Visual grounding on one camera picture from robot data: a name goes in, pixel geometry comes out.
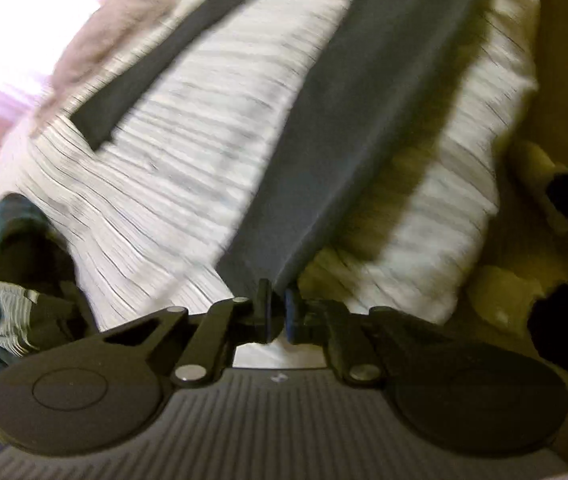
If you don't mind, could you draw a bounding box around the black sweatshirt garment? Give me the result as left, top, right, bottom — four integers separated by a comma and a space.
70, 0, 476, 296

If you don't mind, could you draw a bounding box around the grey striped bedspread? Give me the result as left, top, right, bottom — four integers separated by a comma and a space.
0, 0, 540, 371

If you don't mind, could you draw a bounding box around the teal striped shirt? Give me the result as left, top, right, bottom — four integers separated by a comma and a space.
0, 193, 98, 365

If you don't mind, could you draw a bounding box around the pink folded blanket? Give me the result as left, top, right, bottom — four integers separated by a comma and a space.
34, 0, 179, 127

